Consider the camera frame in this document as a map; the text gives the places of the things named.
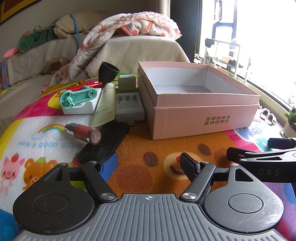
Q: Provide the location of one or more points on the pile of plush toys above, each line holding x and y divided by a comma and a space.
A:
197, 58

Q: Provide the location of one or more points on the potted green plant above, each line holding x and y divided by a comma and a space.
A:
290, 122

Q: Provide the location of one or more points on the white cube charger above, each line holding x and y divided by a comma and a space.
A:
126, 83

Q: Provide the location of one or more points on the teal tube squeezer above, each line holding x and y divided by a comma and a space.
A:
69, 97

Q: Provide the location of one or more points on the red pen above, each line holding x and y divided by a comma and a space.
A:
92, 85

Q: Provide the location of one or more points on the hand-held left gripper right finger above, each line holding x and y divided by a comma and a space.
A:
188, 165

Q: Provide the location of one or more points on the white battery charger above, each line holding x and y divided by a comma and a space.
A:
129, 111

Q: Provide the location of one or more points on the black cloth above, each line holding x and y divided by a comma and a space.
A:
209, 42

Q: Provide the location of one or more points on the cream squeeze tube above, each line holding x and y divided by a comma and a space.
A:
105, 104

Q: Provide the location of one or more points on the black remote control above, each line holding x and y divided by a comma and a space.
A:
108, 141

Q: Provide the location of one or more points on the beige pillow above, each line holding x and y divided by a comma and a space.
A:
87, 19

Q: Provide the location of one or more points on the white packaging box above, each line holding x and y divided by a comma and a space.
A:
78, 110

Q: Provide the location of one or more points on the black funnel-shaped cup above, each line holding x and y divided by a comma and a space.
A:
107, 70

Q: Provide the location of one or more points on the metal shelf rack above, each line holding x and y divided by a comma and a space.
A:
222, 41

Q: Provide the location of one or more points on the green plush toy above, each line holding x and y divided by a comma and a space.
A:
34, 39

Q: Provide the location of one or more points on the dark red lipstick bottle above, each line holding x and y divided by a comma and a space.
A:
81, 132

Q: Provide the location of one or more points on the colourful cartoon play mat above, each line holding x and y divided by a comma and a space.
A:
143, 143

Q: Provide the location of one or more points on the pink plush toy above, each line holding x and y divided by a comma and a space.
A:
10, 52

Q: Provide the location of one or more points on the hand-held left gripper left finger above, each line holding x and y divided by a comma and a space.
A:
108, 165

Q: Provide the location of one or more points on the framed wall picture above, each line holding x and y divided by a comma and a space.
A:
13, 9

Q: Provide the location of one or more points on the floral pink blanket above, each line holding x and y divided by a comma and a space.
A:
148, 23

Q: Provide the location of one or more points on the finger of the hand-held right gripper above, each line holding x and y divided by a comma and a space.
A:
282, 142
240, 154

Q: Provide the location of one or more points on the beige covered sofa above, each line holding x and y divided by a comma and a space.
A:
138, 51

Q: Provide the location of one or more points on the pink cardboard box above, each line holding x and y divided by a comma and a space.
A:
185, 120

